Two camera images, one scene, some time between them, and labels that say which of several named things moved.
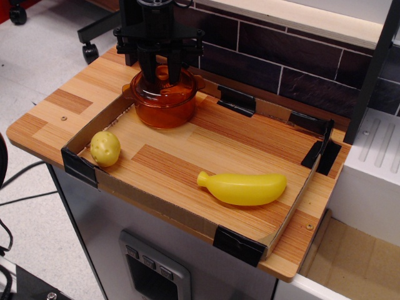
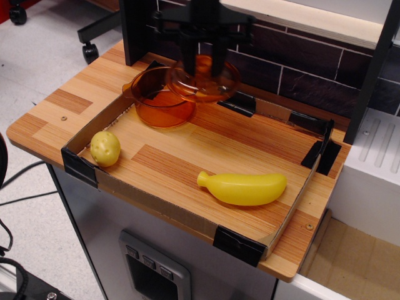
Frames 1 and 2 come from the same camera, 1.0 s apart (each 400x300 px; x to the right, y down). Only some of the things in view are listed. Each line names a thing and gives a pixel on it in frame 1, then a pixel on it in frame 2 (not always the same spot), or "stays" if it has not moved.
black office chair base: (90, 50) stays
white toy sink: (368, 192) stays
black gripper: (170, 38) to (205, 22)
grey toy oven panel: (149, 274) stays
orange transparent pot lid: (167, 93) to (204, 86)
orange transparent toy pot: (165, 105) stays
